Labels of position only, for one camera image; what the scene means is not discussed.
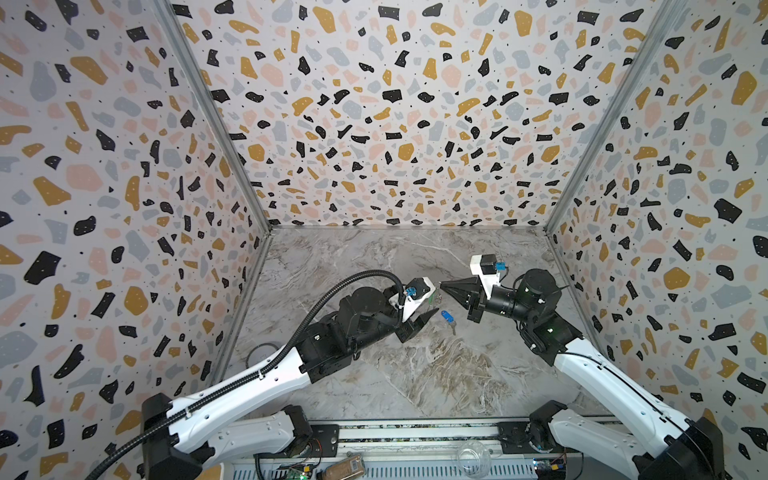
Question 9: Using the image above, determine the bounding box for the blue capped key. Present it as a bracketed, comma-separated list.
[441, 310, 457, 336]

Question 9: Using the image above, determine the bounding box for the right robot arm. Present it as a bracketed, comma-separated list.
[440, 266, 726, 479]

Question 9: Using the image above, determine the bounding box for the clear glass cup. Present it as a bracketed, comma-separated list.
[455, 440, 491, 479]

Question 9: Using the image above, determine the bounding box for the grey tape roll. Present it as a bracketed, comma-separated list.
[245, 342, 281, 369]

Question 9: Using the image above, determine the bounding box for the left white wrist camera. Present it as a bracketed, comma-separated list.
[400, 277, 436, 322]

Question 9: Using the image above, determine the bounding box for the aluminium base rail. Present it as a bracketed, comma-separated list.
[158, 415, 661, 480]

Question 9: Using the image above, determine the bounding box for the black corrugated cable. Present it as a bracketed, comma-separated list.
[83, 269, 406, 480]

